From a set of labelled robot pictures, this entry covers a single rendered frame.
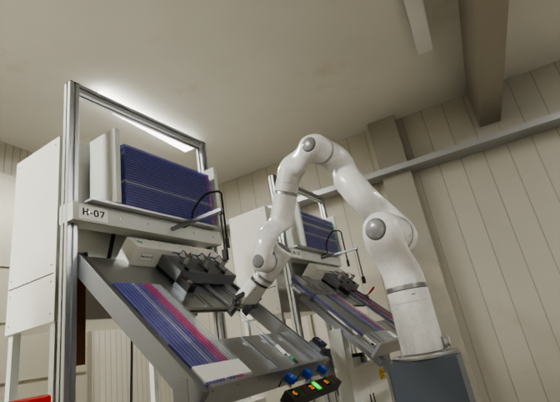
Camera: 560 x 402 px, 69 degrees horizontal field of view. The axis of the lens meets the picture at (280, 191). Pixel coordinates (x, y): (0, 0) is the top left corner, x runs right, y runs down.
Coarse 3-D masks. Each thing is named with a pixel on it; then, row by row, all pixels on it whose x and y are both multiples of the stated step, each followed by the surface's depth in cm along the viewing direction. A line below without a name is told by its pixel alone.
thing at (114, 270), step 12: (96, 264) 140; (108, 264) 145; (120, 264) 150; (108, 276) 136; (120, 276) 141; (132, 276) 145; (144, 276) 150; (156, 276) 155; (168, 288) 151; (204, 288) 168; (216, 288) 174; (228, 288) 182; (180, 300) 145; (192, 300) 150; (204, 300) 155; (216, 300) 161; (228, 300) 167; (192, 312) 152; (204, 312) 157
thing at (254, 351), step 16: (256, 336) 147; (272, 336) 154; (288, 336) 161; (240, 352) 130; (256, 352) 135; (272, 352) 141; (288, 352) 147; (304, 352) 153; (256, 368) 125; (272, 368) 130
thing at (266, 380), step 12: (312, 360) 145; (324, 360) 152; (264, 372) 120; (276, 372) 125; (288, 372) 132; (300, 372) 140; (312, 372) 149; (216, 384) 102; (228, 384) 106; (240, 384) 111; (252, 384) 116; (264, 384) 122; (276, 384) 128; (216, 396) 104; (228, 396) 109; (240, 396) 114
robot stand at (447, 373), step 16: (400, 368) 110; (416, 368) 108; (432, 368) 106; (448, 368) 105; (464, 368) 115; (400, 384) 109; (416, 384) 107; (432, 384) 105; (448, 384) 104; (464, 384) 102; (400, 400) 108; (416, 400) 106; (432, 400) 104; (448, 400) 103; (464, 400) 101
